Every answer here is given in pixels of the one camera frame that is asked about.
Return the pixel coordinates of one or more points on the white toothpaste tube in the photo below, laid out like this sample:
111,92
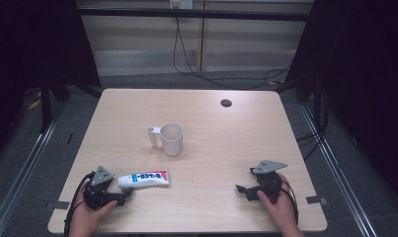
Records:
143,179

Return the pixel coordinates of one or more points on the person's left hand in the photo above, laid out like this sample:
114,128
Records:
88,215

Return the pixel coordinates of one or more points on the grey tape strip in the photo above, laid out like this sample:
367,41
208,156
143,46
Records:
315,199
56,205

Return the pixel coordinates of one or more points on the metal floor rail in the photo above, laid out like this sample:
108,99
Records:
20,177
341,177

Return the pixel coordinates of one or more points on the black horizontal bar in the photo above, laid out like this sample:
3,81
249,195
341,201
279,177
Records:
193,14

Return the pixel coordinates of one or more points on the dark curtain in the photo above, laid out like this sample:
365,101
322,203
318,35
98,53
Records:
38,42
361,82

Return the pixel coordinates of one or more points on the white wall socket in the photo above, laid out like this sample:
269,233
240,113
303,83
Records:
181,4

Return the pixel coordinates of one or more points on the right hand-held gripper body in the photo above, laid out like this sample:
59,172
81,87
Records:
269,182

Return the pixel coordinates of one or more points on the black metal stand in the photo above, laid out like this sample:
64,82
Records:
45,105

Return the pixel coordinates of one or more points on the yellow floor tape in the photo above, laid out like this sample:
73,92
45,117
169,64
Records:
34,104

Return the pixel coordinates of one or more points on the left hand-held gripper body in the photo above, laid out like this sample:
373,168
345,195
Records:
100,194

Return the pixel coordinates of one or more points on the person's right hand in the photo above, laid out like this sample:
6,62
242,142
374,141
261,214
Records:
280,210

